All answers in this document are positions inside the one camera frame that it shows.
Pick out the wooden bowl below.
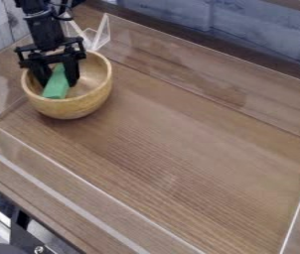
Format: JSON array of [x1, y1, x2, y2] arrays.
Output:
[[22, 51, 113, 120]]

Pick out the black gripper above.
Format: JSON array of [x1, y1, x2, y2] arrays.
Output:
[[15, 13, 86, 87]]

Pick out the green stick block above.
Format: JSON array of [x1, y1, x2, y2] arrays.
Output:
[[42, 63, 70, 99]]

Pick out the black table leg bracket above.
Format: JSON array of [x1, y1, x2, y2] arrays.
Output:
[[10, 209, 58, 254]]

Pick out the clear acrylic front wall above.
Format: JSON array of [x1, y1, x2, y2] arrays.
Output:
[[0, 128, 207, 254]]

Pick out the clear acrylic corner bracket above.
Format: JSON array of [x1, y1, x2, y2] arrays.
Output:
[[63, 15, 110, 52]]

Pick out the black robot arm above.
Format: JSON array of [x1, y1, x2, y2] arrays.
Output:
[[15, 0, 86, 87]]

